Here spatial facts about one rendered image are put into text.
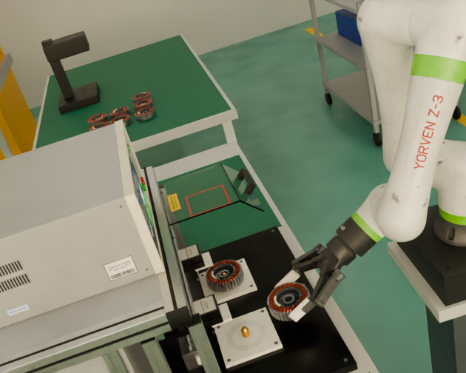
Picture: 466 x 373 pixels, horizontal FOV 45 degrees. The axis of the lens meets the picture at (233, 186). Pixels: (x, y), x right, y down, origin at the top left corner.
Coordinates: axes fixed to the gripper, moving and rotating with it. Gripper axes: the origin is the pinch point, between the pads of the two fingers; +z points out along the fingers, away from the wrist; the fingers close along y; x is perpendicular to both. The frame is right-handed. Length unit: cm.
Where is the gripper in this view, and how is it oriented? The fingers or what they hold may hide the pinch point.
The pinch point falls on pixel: (289, 299)
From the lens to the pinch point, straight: 149.5
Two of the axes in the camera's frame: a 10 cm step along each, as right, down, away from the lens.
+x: -6.9, -5.6, -4.6
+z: -6.9, 7.0, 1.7
